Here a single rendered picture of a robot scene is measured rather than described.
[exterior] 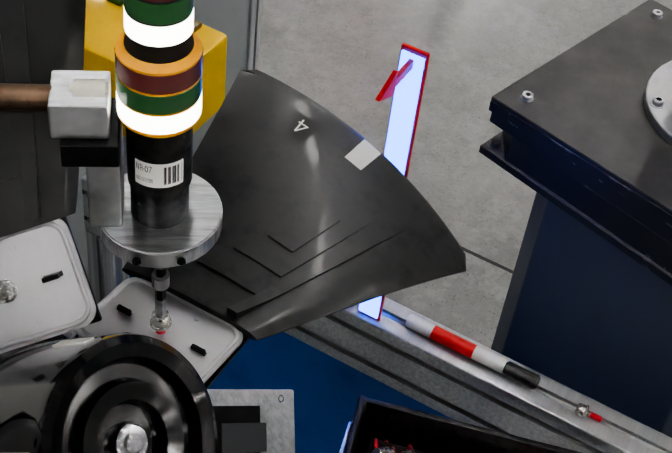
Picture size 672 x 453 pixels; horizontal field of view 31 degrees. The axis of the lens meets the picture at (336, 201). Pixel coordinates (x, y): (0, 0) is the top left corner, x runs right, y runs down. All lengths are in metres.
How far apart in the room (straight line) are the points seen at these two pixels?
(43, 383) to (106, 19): 0.60
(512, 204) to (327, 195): 1.76
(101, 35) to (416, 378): 0.45
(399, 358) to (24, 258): 0.60
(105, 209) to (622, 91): 0.75
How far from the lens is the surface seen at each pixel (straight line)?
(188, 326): 0.78
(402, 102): 1.02
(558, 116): 1.25
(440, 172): 2.67
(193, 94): 0.62
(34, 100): 0.64
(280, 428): 0.96
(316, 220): 0.86
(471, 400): 1.22
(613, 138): 1.25
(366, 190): 0.91
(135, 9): 0.59
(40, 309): 0.71
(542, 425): 1.21
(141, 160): 0.65
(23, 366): 0.69
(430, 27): 3.07
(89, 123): 0.63
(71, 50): 0.70
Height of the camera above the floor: 1.79
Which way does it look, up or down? 44 degrees down
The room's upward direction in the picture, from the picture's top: 8 degrees clockwise
